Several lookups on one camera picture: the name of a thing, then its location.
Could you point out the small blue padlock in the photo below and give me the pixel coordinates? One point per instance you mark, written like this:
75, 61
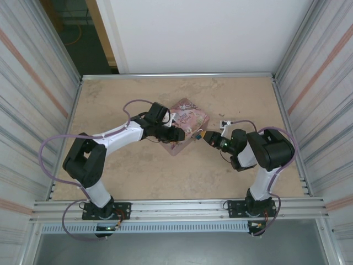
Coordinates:
198, 136

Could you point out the pink fairy picture box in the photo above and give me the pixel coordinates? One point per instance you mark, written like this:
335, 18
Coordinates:
191, 118

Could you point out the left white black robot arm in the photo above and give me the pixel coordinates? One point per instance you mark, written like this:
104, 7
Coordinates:
115, 136

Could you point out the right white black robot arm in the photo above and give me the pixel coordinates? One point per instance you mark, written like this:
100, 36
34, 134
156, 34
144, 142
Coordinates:
271, 149

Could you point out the aluminium table frame long bar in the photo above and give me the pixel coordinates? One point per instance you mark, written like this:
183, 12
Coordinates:
179, 76

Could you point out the aluminium table frame side bar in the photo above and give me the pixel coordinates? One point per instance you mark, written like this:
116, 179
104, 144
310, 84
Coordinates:
288, 129
67, 124

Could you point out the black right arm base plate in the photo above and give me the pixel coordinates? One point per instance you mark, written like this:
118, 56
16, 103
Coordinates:
237, 208

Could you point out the aluminium mounting rail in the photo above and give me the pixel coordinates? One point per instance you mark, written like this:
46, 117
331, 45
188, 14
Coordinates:
179, 208

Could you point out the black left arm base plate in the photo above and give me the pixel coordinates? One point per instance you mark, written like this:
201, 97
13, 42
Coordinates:
121, 209

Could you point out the wooden door frame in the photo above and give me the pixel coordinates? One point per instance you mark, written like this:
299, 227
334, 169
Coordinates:
103, 36

